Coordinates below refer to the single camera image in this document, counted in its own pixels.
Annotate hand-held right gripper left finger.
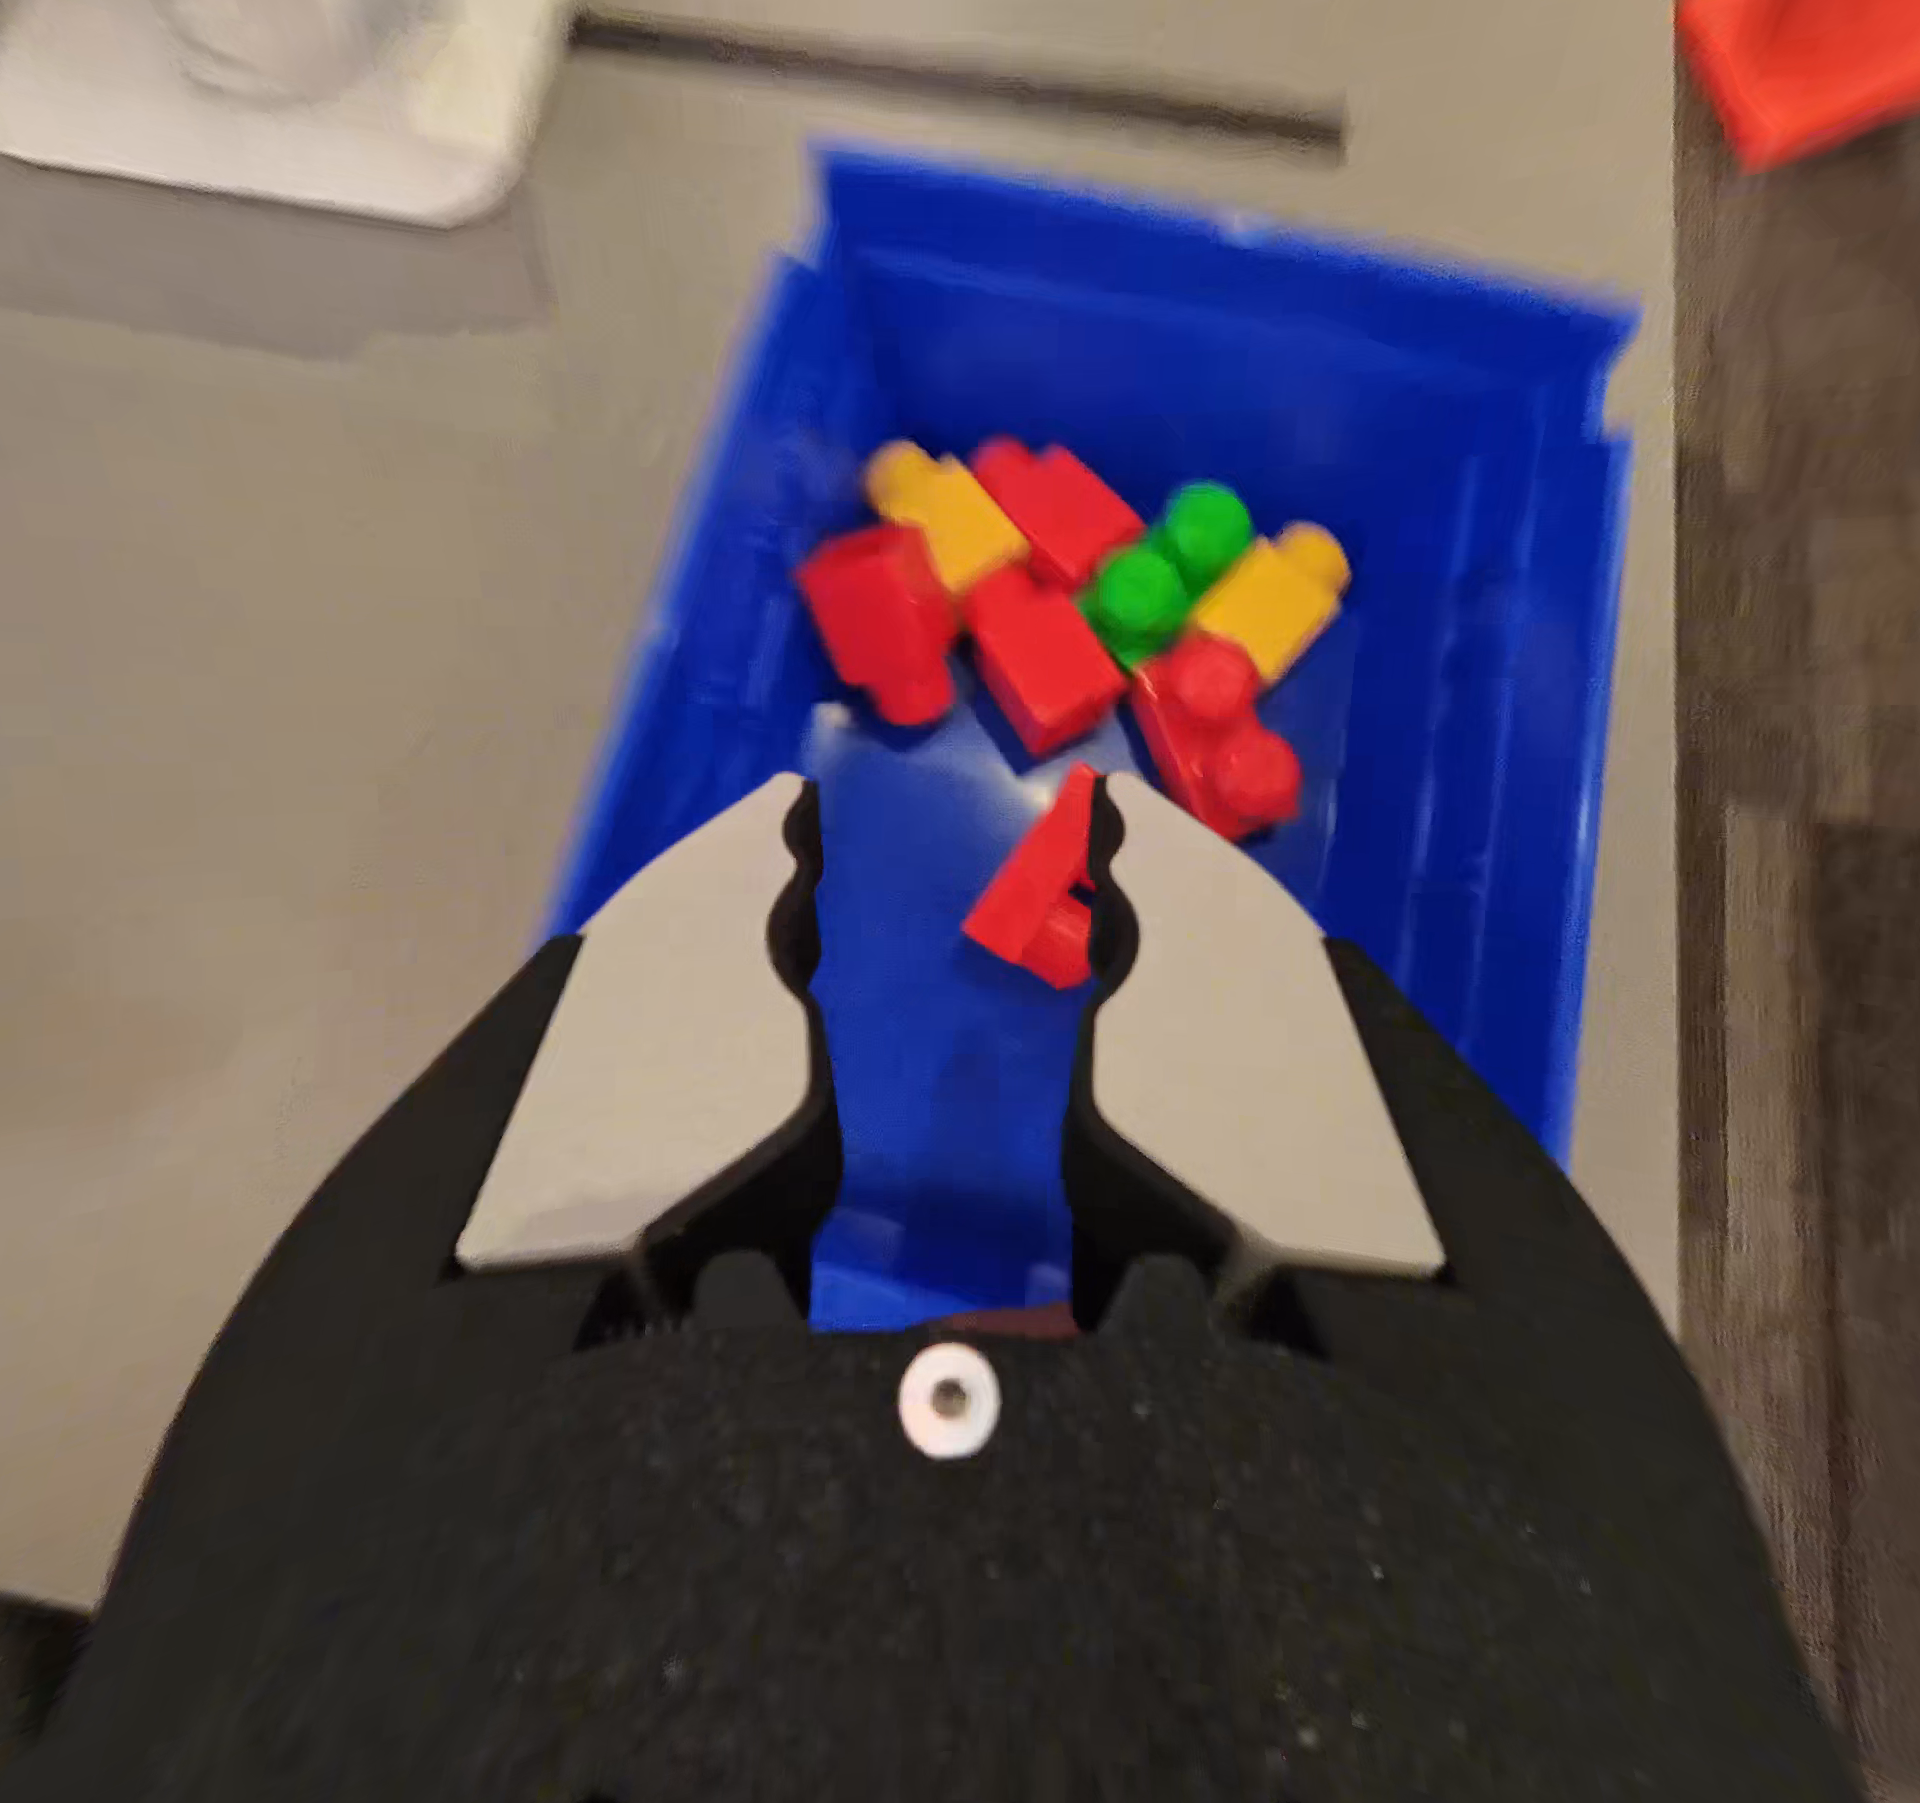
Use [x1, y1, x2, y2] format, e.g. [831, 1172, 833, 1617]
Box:
[452, 771, 841, 1331]

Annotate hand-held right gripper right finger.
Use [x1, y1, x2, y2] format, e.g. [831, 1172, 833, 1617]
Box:
[1061, 771, 1449, 1317]

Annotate red toy block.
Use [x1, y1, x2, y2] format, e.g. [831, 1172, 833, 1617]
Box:
[960, 763, 1116, 993]

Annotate pile of colourful toy blocks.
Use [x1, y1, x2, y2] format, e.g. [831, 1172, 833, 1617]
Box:
[795, 438, 1353, 846]

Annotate blue plastic bin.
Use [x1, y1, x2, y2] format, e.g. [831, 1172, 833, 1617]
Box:
[541, 136, 1644, 1331]

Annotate grey desk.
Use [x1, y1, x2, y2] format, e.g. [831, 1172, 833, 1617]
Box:
[0, 0, 1680, 1610]

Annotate person's dark sweatshirt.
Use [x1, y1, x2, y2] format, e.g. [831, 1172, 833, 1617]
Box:
[0, 1593, 100, 1803]

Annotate orange traffic cone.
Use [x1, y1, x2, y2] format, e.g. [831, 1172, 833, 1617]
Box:
[1676, 0, 1920, 171]

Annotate white flat base plate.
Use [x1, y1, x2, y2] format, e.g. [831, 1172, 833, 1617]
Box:
[0, 0, 591, 230]

